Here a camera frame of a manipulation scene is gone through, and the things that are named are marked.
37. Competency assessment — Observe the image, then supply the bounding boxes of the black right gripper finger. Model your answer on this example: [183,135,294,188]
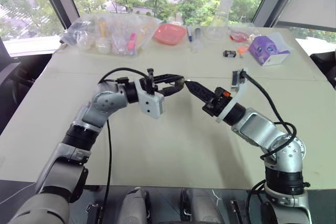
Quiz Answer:
[184,80,217,100]
[185,82,214,104]

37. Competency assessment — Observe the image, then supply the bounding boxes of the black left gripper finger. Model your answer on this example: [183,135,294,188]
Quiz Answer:
[160,83,184,97]
[159,73,186,84]

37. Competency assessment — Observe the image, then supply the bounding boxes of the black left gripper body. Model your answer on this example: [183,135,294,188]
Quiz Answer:
[143,68,171,97]

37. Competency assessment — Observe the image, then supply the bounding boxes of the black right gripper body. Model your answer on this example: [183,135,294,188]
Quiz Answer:
[202,86,232,118]

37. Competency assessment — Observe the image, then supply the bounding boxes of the pink plastic bowl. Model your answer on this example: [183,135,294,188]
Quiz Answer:
[153,23,187,47]

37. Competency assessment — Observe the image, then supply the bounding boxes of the pink toy in bag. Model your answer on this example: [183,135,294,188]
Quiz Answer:
[127,33,137,52]

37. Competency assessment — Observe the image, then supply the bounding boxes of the small orange clip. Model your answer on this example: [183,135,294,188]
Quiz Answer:
[237,45,249,58]

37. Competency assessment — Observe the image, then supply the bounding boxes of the red item in clear bag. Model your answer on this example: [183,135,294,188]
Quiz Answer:
[229,29,253,43]

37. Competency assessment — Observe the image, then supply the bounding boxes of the clear glass conical flask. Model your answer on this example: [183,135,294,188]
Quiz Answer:
[205,0,235,42]

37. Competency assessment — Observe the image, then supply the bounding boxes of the large clear plastic bag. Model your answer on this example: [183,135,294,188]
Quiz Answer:
[75,13,161,57]

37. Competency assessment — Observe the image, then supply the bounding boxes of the white bottle in bag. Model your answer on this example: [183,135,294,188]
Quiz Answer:
[95,37,111,55]

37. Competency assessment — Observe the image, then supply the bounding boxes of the purple tissue box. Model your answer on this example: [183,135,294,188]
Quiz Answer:
[248,31,292,67]

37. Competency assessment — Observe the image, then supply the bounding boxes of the grey rounded robot leg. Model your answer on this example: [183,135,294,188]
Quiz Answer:
[180,187,224,224]
[122,186,152,224]

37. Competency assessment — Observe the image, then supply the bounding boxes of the dark office chair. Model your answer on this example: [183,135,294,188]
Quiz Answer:
[0,52,54,133]
[309,50,336,90]

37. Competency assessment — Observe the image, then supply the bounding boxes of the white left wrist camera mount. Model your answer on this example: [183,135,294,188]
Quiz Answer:
[134,78,166,120]

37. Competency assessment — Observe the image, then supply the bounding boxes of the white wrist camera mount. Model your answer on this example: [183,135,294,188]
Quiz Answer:
[215,67,249,124]
[134,78,166,120]

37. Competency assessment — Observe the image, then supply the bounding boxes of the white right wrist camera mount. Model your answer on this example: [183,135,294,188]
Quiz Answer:
[215,67,249,124]

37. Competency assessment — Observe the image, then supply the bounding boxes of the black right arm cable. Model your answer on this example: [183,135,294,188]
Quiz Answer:
[242,69,299,161]

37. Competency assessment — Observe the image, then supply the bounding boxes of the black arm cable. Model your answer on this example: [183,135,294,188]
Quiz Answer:
[242,69,299,161]
[98,67,149,219]

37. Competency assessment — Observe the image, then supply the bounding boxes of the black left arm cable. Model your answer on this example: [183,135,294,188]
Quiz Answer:
[98,67,149,219]

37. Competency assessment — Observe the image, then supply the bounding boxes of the black lower body cable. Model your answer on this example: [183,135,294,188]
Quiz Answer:
[244,178,267,224]

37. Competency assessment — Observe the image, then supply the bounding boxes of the grey window frame post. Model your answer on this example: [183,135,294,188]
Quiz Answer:
[35,0,80,30]

